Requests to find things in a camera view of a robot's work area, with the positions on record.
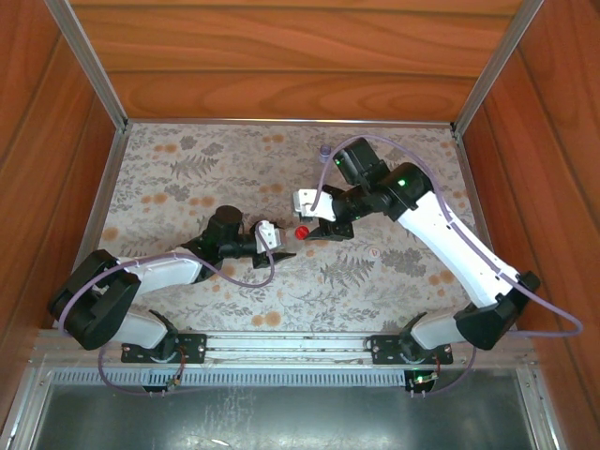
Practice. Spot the tall clear purple-tinted bottle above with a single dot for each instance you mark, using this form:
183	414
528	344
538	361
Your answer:
324	152

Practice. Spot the aluminium front rail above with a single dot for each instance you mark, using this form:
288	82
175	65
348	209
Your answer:
281	344

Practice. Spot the shiny metal sheet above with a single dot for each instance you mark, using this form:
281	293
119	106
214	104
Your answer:
281	422

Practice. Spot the floral tablecloth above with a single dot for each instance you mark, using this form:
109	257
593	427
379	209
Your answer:
328	304

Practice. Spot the aluminium side rail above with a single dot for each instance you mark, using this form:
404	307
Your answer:
92	225
470	187

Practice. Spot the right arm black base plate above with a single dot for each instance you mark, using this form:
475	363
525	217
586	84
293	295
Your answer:
386	349

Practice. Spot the aluminium back rail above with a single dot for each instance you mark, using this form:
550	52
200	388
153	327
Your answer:
281	122

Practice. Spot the red bottle cap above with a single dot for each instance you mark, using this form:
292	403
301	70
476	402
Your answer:
301	232

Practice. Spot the aluminium frame post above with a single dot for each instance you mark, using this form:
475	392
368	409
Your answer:
497	65
89	65

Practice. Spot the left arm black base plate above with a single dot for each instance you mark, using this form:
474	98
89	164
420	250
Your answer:
192	349

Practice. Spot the small round controller board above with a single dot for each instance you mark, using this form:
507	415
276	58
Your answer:
422	380
161	388

